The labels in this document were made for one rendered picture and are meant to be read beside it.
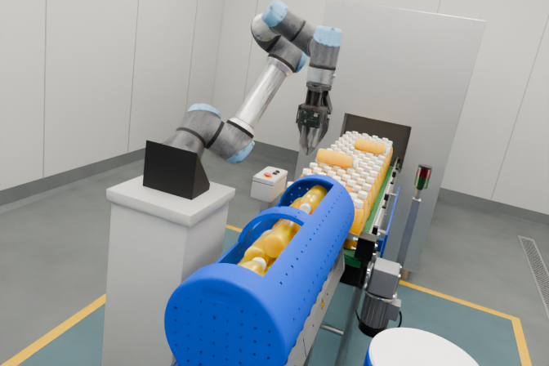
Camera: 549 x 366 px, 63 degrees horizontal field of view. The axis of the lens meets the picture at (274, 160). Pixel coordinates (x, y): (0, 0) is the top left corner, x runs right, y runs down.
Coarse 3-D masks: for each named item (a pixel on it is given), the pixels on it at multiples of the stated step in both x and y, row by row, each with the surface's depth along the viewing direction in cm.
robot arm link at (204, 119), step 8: (200, 104) 161; (192, 112) 159; (200, 112) 158; (208, 112) 160; (216, 112) 162; (184, 120) 158; (192, 120) 156; (200, 120) 157; (208, 120) 159; (216, 120) 161; (192, 128) 155; (200, 128) 156; (208, 128) 158; (216, 128) 159; (208, 136) 159; (216, 136) 159; (208, 144) 160
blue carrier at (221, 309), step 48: (288, 192) 178; (336, 192) 161; (240, 240) 136; (336, 240) 140; (192, 288) 96; (240, 288) 92; (288, 288) 100; (192, 336) 98; (240, 336) 94; (288, 336) 94
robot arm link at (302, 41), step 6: (306, 24) 128; (306, 30) 128; (312, 30) 129; (300, 36) 128; (306, 36) 128; (312, 36) 128; (294, 42) 130; (300, 42) 129; (306, 42) 129; (300, 48) 132; (306, 48) 130; (306, 54) 133
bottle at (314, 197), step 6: (318, 186) 170; (312, 192) 163; (318, 192) 164; (324, 192) 169; (306, 198) 158; (312, 198) 158; (318, 198) 160; (300, 204) 158; (312, 204) 156; (318, 204) 159; (312, 210) 157
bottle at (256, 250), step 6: (264, 234) 136; (258, 240) 132; (252, 246) 128; (258, 246) 128; (246, 252) 128; (252, 252) 128; (258, 252) 127; (264, 252) 127; (246, 258) 129; (252, 258) 128; (264, 258) 127; (270, 258) 130
